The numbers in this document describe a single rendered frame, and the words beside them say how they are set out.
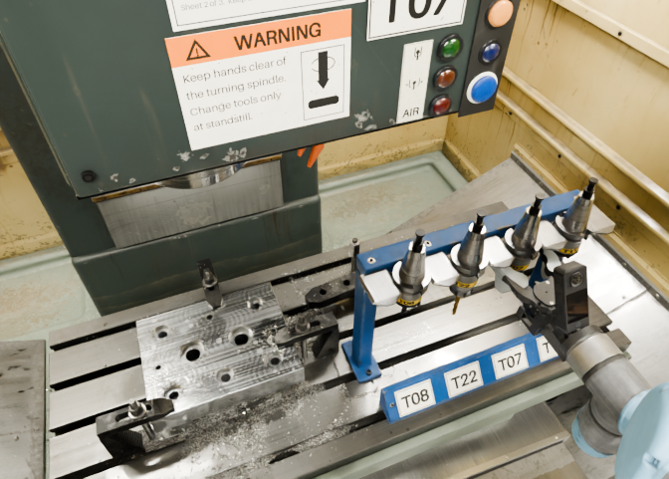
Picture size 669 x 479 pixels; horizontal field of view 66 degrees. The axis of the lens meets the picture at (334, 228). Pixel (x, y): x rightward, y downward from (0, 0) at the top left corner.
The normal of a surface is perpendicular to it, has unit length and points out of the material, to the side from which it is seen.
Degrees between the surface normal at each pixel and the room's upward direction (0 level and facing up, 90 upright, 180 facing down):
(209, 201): 90
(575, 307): 63
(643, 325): 24
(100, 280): 90
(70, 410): 0
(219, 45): 90
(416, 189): 0
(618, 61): 90
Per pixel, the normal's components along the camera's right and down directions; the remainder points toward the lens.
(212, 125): 0.36, 0.66
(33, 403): 0.36, -0.75
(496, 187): -0.39, -0.53
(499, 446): 0.12, -0.73
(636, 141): -0.93, 0.26
